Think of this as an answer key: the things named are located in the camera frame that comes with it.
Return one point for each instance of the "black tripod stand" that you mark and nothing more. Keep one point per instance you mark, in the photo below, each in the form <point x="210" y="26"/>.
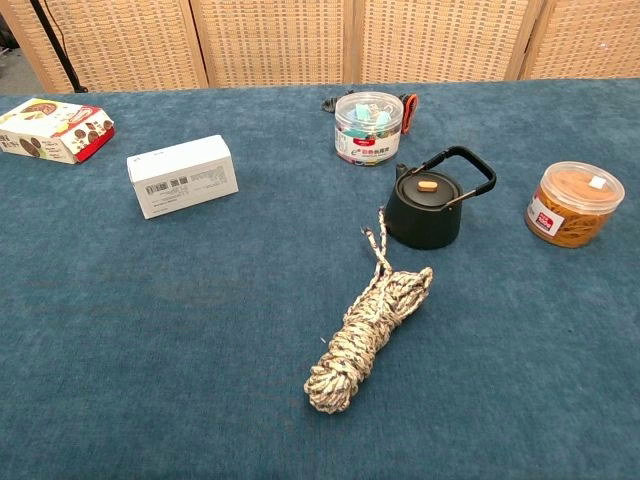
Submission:
<point x="55" y="45"/>

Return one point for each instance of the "blue carpet table cover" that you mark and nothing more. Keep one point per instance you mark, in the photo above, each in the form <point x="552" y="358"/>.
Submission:
<point x="150" y="325"/>

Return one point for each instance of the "small black clip object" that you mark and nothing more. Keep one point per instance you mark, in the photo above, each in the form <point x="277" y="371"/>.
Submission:
<point x="328" y="104"/>

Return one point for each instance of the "colourful snack box red edge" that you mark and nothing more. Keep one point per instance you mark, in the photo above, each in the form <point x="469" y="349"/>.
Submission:
<point x="50" y="130"/>

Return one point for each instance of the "white cardboard box with barcodes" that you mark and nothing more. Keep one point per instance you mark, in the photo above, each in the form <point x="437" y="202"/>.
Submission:
<point x="182" y="175"/>

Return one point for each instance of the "black kettle lid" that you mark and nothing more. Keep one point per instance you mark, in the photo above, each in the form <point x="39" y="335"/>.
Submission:
<point x="414" y="192"/>

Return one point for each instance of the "orange and black clip tool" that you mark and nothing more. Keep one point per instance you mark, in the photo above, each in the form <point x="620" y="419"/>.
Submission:
<point x="409" y="112"/>

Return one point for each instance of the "clear jar of rubber bands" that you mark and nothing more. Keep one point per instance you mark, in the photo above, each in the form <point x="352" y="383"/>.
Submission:
<point x="570" y="215"/>

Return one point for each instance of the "clear jar of binder clips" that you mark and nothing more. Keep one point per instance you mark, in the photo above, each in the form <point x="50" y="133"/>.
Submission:
<point x="368" y="135"/>

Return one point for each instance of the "wicker folding screen wooden frame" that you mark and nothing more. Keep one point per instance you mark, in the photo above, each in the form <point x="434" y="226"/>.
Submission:
<point x="275" y="40"/>

